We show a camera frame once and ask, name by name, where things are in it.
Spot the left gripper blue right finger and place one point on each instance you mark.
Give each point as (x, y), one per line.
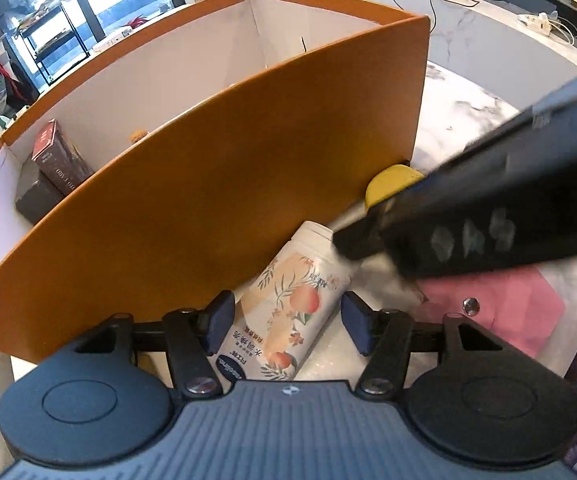
(384, 337)

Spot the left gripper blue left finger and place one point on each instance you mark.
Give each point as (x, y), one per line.
(191, 337)

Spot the floral white bottle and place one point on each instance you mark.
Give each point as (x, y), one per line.
(280, 315)

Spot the pink leather card wallet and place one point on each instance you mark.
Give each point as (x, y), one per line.
(518, 306)

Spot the brown bear plush toy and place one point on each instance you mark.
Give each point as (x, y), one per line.
(137, 136)

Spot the white marble tv console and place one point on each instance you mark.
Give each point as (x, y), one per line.
(487, 45)

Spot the yellow crochet ball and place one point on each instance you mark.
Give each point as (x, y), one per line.
(389, 182)

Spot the white power strip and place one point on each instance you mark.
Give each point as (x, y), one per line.
(549, 25)

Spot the dark brown red box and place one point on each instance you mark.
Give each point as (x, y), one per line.
(53, 170)

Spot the orange cardboard storage box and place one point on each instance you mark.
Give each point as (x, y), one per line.
(261, 114)

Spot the black metal shelf rack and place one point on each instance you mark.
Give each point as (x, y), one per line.
(52, 41)

